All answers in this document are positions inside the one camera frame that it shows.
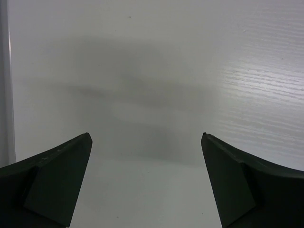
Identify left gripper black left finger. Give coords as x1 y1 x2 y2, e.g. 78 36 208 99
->
0 133 93 228

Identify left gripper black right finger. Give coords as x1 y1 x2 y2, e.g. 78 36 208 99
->
201 133 304 228

